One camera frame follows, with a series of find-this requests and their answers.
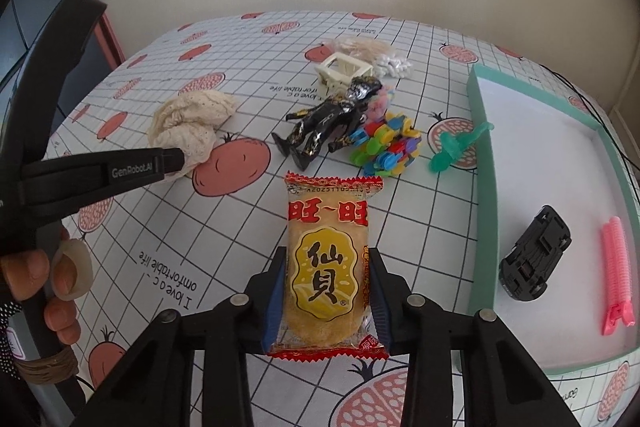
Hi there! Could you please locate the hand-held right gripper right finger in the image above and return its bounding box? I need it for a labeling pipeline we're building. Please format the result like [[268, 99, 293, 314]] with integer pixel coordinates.
[[360, 246, 583, 427]]

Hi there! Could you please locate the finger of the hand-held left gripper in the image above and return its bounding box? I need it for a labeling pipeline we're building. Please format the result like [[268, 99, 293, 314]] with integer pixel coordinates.
[[20, 147, 186, 228]]

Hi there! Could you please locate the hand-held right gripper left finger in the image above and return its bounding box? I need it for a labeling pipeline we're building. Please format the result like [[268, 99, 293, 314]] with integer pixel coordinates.
[[70, 247, 291, 427]]

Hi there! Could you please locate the red yellow rice cracker packet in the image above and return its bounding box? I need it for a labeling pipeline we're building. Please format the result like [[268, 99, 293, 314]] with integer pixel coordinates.
[[265, 172, 388, 360]]

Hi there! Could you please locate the cream lace cloth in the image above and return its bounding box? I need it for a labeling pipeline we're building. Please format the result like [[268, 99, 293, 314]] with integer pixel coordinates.
[[148, 89, 238, 180]]

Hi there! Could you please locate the colourful plastic block toy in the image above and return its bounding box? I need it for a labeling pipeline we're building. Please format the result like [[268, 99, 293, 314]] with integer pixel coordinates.
[[348, 111, 423, 178]]

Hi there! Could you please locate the green plastic teether toy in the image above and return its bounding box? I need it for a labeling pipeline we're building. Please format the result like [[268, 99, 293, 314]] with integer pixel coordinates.
[[429, 121, 496, 174]]

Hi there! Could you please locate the black action figure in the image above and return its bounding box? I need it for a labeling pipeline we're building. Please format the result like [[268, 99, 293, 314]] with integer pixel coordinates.
[[271, 76, 386, 171]]

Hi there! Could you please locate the pastel fluffy scrunchie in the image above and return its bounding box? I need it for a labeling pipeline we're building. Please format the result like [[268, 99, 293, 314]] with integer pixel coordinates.
[[367, 87, 396, 120]]

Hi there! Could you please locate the teal white cardboard box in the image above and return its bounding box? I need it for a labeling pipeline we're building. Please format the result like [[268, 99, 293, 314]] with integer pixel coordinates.
[[452, 64, 640, 378]]

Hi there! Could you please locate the person's left hand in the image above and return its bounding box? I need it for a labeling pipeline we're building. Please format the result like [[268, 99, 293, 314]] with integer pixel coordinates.
[[0, 227, 95, 348]]

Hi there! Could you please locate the dark panel with pink edge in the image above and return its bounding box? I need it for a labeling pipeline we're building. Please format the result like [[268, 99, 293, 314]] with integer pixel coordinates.
[[0, 0, 127, 148]]

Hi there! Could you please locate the fruit print grid tablecloth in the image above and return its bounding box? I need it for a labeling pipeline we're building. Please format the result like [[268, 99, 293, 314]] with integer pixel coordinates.
[[37, 9, 640, 427]]

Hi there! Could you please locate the black toy car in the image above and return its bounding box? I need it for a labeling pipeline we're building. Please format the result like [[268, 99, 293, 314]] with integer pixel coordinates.
[[499, 205, 572, 303]]

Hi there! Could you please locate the cream hair claw clip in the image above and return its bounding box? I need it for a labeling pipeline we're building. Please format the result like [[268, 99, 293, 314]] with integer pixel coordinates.
[[315, 52, 376, 92]]

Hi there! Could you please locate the pink hair roller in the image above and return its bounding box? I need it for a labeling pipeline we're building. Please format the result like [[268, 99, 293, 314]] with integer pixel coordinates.
[[601, 216, 637, 337]]

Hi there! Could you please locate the clear bag of cotton swabs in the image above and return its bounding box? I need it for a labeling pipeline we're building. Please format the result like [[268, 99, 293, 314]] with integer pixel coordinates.
[[322, 38, 413, 78]]

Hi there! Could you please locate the brown cord band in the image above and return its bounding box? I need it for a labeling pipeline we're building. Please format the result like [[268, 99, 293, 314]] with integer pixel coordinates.
[[20, 349, 78, 383]]

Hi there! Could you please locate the black cable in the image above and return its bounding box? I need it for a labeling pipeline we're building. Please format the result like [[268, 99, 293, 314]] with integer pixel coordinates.
[[537, 63, 640, 208]]

